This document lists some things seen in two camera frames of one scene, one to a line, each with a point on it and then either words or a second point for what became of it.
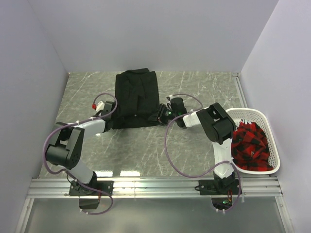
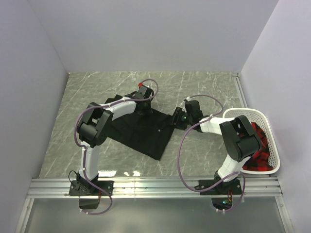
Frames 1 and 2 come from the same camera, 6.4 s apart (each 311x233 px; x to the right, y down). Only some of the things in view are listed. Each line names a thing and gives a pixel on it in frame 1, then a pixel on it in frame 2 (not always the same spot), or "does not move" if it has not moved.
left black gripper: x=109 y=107 -> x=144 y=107
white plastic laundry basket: x=259 y=117 does not move
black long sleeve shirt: x=137 y=100 -> x=149 y=134
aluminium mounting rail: x=60 y=188 does not move
